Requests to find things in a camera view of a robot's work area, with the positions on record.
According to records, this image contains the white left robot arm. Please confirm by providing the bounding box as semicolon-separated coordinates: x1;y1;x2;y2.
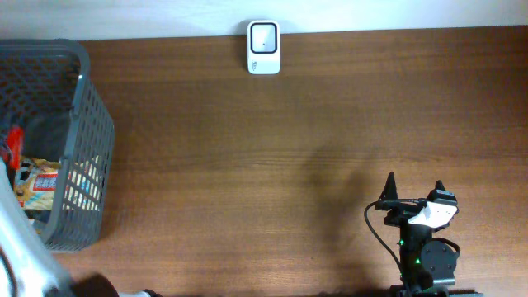
1;163;72;297

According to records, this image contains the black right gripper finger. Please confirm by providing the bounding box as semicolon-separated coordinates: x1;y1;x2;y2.
427;180;457;202
382;172;398;200

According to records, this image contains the yellow snack bag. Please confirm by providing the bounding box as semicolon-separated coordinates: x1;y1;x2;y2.
14;156;102;212

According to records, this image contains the grey plastic mesh basket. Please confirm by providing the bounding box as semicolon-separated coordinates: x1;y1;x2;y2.
1;39;116;252

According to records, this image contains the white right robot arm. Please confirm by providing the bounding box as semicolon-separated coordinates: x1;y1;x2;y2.
374;172;460;296

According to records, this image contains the red sweets bag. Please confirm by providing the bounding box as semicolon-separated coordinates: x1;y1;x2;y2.
6;125;24;171

